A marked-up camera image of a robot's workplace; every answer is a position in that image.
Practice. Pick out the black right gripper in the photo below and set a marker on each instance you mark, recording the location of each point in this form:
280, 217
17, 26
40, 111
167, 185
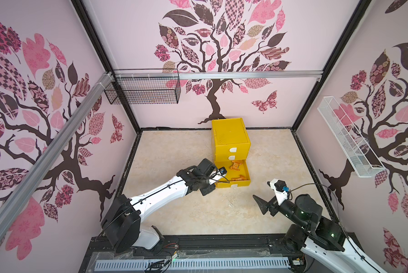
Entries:
274, 206

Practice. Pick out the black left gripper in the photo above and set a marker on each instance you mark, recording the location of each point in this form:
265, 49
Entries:
209, 188

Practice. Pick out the yellow bottom drawer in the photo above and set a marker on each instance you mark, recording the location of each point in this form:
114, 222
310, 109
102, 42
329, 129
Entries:
232, 173

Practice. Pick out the yellow drawer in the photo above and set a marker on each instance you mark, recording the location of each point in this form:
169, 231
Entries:
232, 173
237, 149
231, 157

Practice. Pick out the orange cookie packet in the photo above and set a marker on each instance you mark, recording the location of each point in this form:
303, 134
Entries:
236, 164
240, 178

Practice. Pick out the yellow top drawer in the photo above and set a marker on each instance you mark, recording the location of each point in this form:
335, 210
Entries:
237, 149

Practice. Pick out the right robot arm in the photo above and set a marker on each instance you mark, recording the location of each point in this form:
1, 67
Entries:
317, 236

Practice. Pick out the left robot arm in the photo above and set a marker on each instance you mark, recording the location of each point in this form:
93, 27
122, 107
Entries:
123, 223

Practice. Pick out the yellow plastic drawer cabinet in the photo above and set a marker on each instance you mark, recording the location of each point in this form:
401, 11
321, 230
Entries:
227, 131

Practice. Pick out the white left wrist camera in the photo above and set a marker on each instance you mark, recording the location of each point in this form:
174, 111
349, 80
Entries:
218, 176

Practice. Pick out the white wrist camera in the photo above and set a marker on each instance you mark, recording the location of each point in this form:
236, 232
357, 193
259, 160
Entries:
218, 176
280, 189

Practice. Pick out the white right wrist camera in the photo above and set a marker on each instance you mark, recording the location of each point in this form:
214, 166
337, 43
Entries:
280, 189

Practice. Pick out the white slotted cable duct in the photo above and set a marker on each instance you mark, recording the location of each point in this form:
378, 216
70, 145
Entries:
142, 265

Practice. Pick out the black wire basket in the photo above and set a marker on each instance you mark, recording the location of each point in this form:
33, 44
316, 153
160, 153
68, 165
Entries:
144, 86

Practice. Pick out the white wire shelf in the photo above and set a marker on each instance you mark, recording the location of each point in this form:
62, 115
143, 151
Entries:
341, 119

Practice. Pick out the aluminium rail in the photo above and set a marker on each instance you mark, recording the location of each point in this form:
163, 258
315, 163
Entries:
217, 74

